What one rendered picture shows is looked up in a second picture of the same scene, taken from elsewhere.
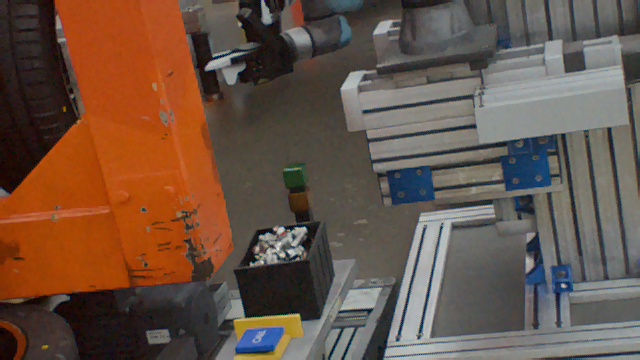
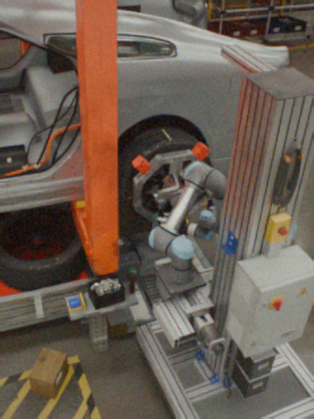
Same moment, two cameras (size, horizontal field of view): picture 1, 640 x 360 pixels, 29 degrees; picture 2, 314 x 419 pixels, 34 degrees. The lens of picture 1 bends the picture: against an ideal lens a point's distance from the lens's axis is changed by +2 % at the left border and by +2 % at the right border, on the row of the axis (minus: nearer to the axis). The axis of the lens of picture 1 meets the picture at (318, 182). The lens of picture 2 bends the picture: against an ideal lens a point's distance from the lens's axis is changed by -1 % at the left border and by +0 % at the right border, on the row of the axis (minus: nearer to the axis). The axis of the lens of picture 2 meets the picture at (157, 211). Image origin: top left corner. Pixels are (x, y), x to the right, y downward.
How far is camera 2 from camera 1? 251 cm
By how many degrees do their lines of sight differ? 49
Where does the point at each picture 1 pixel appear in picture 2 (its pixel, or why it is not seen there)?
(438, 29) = (170, 274)
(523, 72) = (180, 306)
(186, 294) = (123, 266)
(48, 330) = (66, 254)
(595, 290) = (201, 367)
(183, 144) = (96, 245)
